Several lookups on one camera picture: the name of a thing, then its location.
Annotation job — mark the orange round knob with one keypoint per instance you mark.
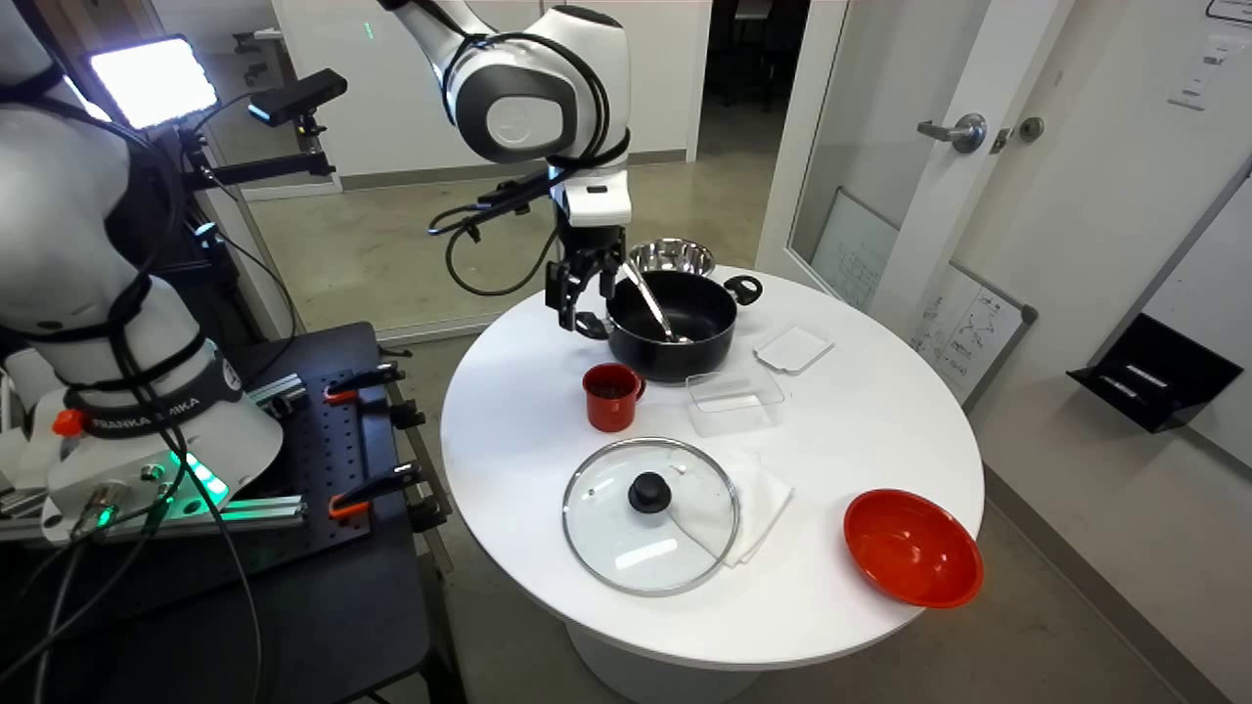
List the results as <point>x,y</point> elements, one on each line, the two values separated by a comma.
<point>70,419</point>

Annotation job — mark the steel mixing bowl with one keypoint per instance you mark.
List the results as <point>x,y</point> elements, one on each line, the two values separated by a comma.
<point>670,252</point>

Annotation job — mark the bright light panel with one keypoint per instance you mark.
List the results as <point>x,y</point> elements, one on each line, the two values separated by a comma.
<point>156,79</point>

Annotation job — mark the glass pot lid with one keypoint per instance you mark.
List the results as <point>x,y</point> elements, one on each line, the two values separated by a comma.
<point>612,533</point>

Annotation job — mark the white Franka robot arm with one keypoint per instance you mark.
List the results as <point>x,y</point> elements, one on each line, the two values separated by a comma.
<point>522,104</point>

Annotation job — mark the metal spoon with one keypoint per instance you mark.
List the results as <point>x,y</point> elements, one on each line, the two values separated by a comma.
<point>647,302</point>

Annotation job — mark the orange black clamp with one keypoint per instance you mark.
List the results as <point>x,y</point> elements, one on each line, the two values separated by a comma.
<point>374,495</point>
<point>360,387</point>

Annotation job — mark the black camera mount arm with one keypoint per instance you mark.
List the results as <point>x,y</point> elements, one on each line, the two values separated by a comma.
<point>268,162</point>

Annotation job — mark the aluminium rail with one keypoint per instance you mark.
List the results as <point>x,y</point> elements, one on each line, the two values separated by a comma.
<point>250,512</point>

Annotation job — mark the black wall file holder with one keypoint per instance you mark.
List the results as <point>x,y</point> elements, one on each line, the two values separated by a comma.
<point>1156,374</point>

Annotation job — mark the black cooking pot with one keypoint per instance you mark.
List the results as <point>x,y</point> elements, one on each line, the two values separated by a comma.
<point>688,345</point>

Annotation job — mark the silver door lock knob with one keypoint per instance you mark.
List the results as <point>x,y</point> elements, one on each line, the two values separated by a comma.
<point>1019,131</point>

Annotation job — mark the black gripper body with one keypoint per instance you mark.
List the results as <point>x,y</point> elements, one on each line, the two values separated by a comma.
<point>594,259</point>

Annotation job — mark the black cart table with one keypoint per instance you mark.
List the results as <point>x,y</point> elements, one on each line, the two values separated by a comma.
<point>338,611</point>

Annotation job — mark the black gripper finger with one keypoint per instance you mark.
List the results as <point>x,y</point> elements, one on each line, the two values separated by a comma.
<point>607,306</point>
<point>560,302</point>

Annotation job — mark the red bowl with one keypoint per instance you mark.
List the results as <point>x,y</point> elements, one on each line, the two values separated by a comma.
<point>912,555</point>

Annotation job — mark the clear square plastic lid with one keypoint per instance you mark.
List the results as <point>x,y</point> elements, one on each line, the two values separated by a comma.
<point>792,349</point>

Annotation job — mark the white table pedestal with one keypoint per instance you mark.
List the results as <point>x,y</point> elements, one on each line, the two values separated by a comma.
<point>651,671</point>

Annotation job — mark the small leaning whiteboard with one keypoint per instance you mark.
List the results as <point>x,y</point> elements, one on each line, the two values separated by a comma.
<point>972,336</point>

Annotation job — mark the black stereo camera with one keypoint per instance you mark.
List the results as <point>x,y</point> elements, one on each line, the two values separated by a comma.
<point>298,97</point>

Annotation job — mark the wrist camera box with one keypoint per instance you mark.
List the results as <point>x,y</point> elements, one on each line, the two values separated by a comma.
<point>594,196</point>

